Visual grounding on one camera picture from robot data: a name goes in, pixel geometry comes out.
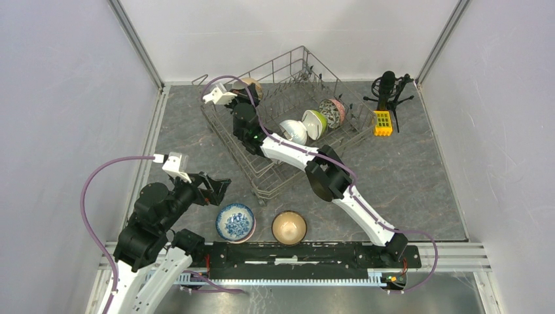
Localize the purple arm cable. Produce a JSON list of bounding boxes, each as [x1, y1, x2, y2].
[[200, 74, 440, 296], [79, 155, 243, 314]]

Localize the green and white bowl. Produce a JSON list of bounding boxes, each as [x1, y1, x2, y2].
[[301, 109, 327, 141]]

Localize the brown rimmed cream bowl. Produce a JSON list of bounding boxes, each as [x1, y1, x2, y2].
[[272, 211, 308, 246]]

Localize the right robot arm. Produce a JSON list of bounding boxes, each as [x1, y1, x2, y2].
[[201, 87, 408, 267]]

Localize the blue floral bowl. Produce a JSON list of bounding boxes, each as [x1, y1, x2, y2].
[[215, 203, 256, 241]]

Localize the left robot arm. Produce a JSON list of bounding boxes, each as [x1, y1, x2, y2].
[[103, 172, 231, 313]]

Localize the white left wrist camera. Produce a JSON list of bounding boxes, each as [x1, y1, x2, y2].
[[153, 152, 192, 183]]

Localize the black microphone on tripod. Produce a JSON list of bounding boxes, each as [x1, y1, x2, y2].
[[363, 71, 414, 132]]

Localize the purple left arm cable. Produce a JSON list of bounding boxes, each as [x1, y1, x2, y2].
[[79, 155, 243, 314]]

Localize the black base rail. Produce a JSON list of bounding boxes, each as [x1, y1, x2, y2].
[[200, 241, 422, 280]]

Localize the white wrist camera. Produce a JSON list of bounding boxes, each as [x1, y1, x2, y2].
[[202, 82, 238, 105], [153, 152, 192, 183]]

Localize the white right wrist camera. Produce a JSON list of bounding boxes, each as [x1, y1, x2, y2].
[[202, 82, 238, 105]]

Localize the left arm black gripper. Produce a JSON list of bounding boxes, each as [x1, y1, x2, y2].
[[160, 168, 231, 230]]

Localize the yellow block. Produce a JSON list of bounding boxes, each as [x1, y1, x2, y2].
[[373, 111, 393, 137]]

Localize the grey wire dish rack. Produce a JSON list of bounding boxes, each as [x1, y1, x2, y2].
[[200, 46, 378, 205]]

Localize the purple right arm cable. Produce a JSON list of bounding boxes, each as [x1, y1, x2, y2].
[[200, 74, 440, 296]]

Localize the floral brown patterned bowl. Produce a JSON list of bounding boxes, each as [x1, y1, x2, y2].
[[319, 99, 346, 130]]

